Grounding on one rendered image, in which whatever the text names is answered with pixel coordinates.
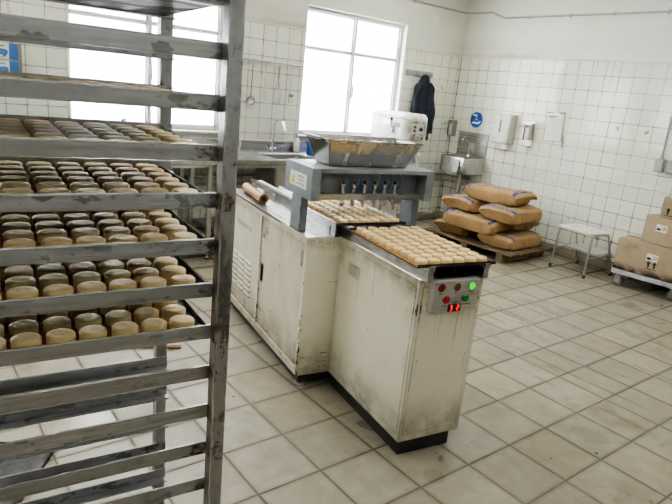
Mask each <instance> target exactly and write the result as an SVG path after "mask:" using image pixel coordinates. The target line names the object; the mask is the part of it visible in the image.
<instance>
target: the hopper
mask: <svg viewBox="0 0 672 504"><path fill-rule="evenodd" d="M305 135H306V137H307V139H308V142H309V144H310V147H311V149H312V152H313V154H314V157H315V160H316V162H319V163H322V164H325V165H328V166H339V167H371V168H403V169H405V168H406V167H407V166H408V165H409V163H410V162H411V160H412V159H413V158H414V156H415V155H416V154H417V152H418V151H419V150H420V148H421V147H422V146H423V145H424V144H421V143H416V142H411V141H406V140H402V139H397V138H387V137H371V136H354V135H338V134H321V133H305ZM373 140H376V141H379V142H376V141H373ZM380 141H387V142H380Z"/></svg>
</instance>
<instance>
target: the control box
mask: <svg viewBox="0 0 672 504"><path fill-rule="evenodd" d="M472 282H475V284H476V286H475V288H474V289H470V284H471V283H472ZM458 283H459V284H460V285H461V288H460V289H459V290H458V291H456V290H455V285H456V284H458ZM479 283H480V279H479V278H477V277H464V278H451V279H438V280H433V282H432V283H430V285H429V294H428V301H427V308H426V312H427V313H429V314H437V313H446V312H454V311H456V308H457V307H458V306H459V310H457V311H463V310H472V309H475V306H476V300H477V294H478V289H479ZM441 285H445V290H444V291H443V292H440V291H439V287H440V286H441ZM464 295H468V296H469V299H468V301H466V302H464V301H463V300H462V297H463V296H464ZM446 296H448V297H449V298H450V301H449V303H447V304H446V303H444V302H443V299H444V298H445V297H446ZM457 304H459V305H457ZM450 305H453V309H452V311H449V309H450ZM456 306H457V307H456ZM457 309H458V308H457ZM450 310H451V309H450Z"/></svg>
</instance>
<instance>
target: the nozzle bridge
mask: <svg viewBox="0 0 672 504"><path fill-rule="evenodd" d="M348 174H349V177H350V179H349V184H348V187H347V188H346V189H345V193H344V194H341V193H340V192H341V184H342V180H345V187H346V186H347V183H348ZM358 174H360V184H359V187H358V188H357V189H356V191H355V194H352V193H351V192H352V191H351V190H352V184H353V180H355V181H356V187H357V186H358V182H359V175H358ZM369 174H370V175H371V182H370V186H369V188H368V189H366V194H362V185H363V182H364V181H366V187H368V185H369V180H370V177H369ZM379 175H381V184H380V187H379V188H378V189H376V194H372V188H373V184H374V181H377V183H376V184H377V187H378V186H379V183H380V176H379ZM389 175H391V178H392V180H391V185H390V187H389V184H390V176H389ZM399 175H401V178H402V180H401V185H400V187H399V184H400V176H399ZM434 176H435V172H433V171H430V170H426V169H422V168H419V167H415V166H412V165H408V166H407V167H406V168H405V169H403V168H371V167H339V166H328V165H325V164H322V163H319V162H316V160H315V159H291V158H287V160H286V173H285V187H284V188H285V189H287V190H289V191H291V192H293V193H292V200H291V213H290V227H291V228H293V229H295V230H296V231H298V232H305V231H306V220H307V208H308V200H309V201H319V200H401V206H400V214H399V219H401V220H403V221H405V222H406V225H404V226H407V227H410V226H416V220H417V213H418V206H419V200H422V201H431V197H432V190H433V183H434ZM384 181H387V184H386V185H387V188H388V187H389V189H387V190H386V194H382V189H383V184H384ZM394 181H397V184H396V185H397V188H398V187H399V189H397V190H396V194H392V189H393V184H394Z"/></svg>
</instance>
